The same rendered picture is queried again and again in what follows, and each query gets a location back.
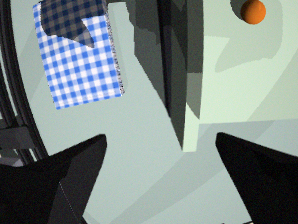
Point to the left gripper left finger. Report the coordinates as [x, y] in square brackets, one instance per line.
[55, 189]

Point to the orange ball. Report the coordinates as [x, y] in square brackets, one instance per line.
[253, 11]

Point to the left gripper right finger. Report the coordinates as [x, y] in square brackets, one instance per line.
[266, 179]

